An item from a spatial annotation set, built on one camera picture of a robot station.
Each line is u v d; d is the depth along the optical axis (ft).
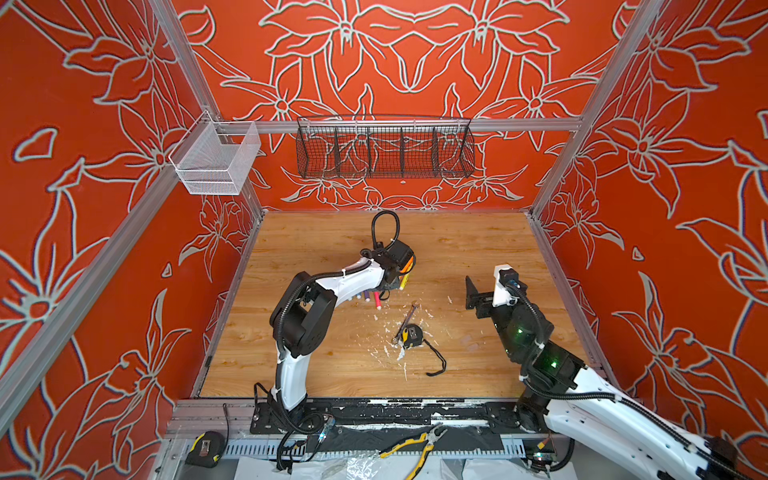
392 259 2.43
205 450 2.20
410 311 3.03
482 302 2.07
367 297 3.10
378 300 3.10
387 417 2.43
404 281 3.20
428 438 2.28
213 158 3.04
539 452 2.25
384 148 3.22
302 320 1.64
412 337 2.73
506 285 1.93
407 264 2.55
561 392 1.68
